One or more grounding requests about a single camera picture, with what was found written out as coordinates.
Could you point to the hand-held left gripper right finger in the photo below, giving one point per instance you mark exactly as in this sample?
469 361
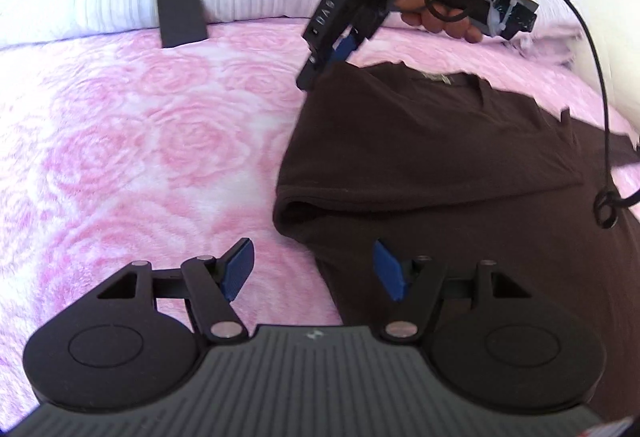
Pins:
390 274

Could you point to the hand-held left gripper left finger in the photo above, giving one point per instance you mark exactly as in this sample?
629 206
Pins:
237 267

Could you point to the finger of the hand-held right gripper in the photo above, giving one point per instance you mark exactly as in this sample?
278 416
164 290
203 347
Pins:
320 47
345 46

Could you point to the dark brown shirt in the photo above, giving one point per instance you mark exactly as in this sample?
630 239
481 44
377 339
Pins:
425 157

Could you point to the black smartphone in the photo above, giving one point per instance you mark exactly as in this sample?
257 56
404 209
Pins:
180 7

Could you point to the pink rose blanket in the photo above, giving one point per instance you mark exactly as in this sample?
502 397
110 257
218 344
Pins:
125 142

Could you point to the pale pink sheet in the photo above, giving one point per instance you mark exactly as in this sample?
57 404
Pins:
547 39

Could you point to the cream quilt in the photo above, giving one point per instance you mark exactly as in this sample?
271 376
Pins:
615 42

